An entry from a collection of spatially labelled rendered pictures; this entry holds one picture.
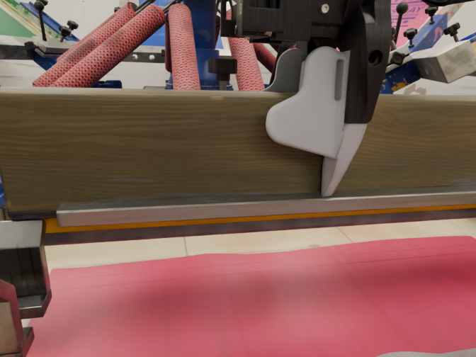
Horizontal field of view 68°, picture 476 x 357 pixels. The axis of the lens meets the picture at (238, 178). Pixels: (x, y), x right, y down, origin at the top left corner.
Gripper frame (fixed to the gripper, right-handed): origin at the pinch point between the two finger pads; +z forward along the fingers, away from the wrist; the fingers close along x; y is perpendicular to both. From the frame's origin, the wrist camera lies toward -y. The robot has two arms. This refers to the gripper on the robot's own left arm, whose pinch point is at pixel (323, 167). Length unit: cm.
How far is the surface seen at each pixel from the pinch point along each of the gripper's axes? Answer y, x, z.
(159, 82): 12, -408, 21
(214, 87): -3, -72, 0
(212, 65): 4.6, -24.3, -6.3
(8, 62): 165, -408, 4
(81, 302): 17.4, -0.3, 9.7
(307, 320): 1.9, 4.2, 9.8
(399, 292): -6.5, 2.4, 9.8
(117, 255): 15.6, -6.5, 9.7
